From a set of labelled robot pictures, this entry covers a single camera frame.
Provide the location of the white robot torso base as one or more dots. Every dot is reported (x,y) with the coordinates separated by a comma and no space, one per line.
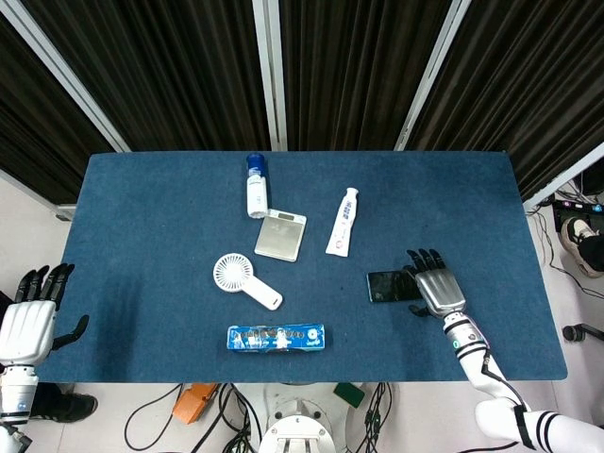
(297,424)

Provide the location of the black chair caster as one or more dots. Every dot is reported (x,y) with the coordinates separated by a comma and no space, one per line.
(578,331)

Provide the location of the white handheld fan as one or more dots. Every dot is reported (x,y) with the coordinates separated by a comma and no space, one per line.
(240,278)

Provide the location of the silver digital pocket scale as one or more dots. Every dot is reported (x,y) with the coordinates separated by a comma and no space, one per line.
(280,234)

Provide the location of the orange box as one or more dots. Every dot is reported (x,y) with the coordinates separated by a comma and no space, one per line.
(193,401)

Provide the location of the blue cookie package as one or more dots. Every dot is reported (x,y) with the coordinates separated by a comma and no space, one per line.
(276,337)

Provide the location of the black shoe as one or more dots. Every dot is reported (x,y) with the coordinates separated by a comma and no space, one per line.
(66,406)

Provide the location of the white bottle with blue cap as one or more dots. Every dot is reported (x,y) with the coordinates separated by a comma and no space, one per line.
(256,186)

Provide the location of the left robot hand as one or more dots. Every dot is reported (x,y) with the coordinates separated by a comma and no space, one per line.
(26,325)

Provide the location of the black and white sneaker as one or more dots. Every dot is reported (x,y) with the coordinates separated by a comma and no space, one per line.
(582,243)

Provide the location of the green box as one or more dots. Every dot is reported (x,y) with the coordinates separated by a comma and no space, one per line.
(350,394)

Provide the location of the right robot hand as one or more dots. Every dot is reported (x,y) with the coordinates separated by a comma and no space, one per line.
(439,288)

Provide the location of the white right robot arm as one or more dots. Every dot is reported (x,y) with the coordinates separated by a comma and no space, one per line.
(500,391)

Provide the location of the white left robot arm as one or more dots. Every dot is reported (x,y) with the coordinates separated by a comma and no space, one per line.
(15,396)

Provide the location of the black smartphone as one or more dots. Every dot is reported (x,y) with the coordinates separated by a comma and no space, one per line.
(389,286)

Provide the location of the blue table mat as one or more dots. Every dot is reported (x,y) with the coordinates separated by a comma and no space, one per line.
(302,264)

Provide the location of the white toothpaste tube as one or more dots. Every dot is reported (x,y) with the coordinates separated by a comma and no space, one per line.
(343,226)

